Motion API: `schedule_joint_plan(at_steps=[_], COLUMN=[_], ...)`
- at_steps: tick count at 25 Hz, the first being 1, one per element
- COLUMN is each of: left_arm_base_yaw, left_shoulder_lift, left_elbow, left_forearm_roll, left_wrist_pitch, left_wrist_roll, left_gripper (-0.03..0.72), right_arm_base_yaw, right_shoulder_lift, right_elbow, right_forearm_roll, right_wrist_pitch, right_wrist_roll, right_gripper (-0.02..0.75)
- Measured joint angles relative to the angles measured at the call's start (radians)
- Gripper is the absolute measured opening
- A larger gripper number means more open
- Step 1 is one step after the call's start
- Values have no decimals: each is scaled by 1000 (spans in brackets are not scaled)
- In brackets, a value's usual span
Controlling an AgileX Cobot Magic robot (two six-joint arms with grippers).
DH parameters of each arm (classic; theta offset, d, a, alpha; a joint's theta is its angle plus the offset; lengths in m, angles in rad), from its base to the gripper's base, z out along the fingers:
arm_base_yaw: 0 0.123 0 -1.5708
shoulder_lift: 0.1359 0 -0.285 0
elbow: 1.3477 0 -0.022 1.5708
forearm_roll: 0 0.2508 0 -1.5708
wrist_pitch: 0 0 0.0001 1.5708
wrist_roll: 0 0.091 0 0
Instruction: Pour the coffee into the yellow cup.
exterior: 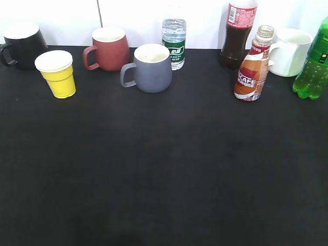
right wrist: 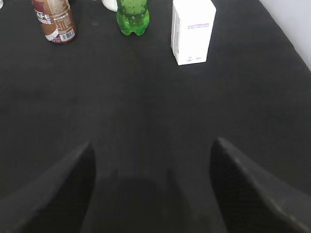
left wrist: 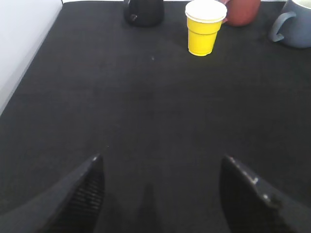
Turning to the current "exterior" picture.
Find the brown coffee drink bottle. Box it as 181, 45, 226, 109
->
234, 25, 274, 101

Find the yellow paper cup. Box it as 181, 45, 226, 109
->
34, 50, 76, 99

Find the green sprite bottle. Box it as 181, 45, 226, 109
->
293, 18, 327, 100

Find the grey ceramic mug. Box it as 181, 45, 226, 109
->
120, 44, 172, 93

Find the clear water bottle green label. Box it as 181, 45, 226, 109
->
161, 4, 187, 71

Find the red ceramic mug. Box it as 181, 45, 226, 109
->
83, 27, 131, 71

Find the cola bottle red label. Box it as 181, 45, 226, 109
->
220, 0, 258, 69

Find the white ceramic mug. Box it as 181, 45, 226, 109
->
269, 28, 313, 77

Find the black ceramic mug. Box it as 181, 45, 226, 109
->
1, 22, 48, 70

